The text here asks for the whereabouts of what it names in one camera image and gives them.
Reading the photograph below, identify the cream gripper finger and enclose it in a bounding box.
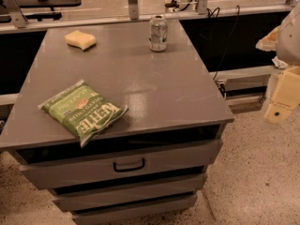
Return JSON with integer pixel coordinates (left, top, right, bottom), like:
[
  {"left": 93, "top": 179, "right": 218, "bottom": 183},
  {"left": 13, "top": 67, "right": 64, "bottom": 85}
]
[
  {"left": 264, "top": 67, "right": 300, "bottom": 124},
  {"left": 255, "top": 26, "right": 278, "bottom": 52}
]

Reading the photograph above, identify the silver green 7up can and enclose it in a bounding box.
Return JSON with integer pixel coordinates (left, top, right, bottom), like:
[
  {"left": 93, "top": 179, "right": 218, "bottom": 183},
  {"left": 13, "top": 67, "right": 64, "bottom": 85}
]
[{"left": 149, "top": 15, "right": 168, "bottom": 52}]

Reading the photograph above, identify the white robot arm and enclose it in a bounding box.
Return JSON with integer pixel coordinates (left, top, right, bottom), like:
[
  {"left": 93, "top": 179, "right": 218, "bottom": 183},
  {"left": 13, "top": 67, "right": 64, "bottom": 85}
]
[{"left": 256, "top": 3, "right": 300, "bottom": 124}]

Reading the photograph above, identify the white wipes packet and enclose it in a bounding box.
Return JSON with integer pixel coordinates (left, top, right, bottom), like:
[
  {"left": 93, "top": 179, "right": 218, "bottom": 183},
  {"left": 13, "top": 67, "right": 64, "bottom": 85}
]
[{"left": 272, "top": 56, "right": 288, "bottom": 69}]

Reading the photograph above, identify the grey drawer cabinet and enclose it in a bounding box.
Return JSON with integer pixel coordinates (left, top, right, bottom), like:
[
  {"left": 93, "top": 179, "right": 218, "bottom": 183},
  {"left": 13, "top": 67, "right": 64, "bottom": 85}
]
[{"left": 0, "top": 21, "right": 233, "bottom": 225}]

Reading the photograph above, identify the yellow sponge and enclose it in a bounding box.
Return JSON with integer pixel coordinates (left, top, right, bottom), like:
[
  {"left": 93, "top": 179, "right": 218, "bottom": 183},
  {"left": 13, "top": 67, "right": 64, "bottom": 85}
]
[{"left": 65, "top": 30, "right": 97, "bottom": 51}]

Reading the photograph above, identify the green kettle chips bag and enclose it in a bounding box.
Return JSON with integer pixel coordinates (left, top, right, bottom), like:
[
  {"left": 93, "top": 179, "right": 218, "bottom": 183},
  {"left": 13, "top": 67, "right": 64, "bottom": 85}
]
[{"left": 38, "top": 80, "right": 128, "bottom": 148}]

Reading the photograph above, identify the black cable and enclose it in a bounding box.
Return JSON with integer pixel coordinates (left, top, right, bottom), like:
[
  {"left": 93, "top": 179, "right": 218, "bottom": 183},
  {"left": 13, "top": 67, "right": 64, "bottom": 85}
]
[{"left": 206, "top": 5, "right": 241, "bottom": 82}]

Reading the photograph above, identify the black drawer handle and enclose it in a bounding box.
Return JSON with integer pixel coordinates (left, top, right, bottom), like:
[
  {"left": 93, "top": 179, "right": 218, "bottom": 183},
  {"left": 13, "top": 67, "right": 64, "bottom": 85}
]
[{"left": 112, "top": 158, "right": 145, "bottom": 173}]

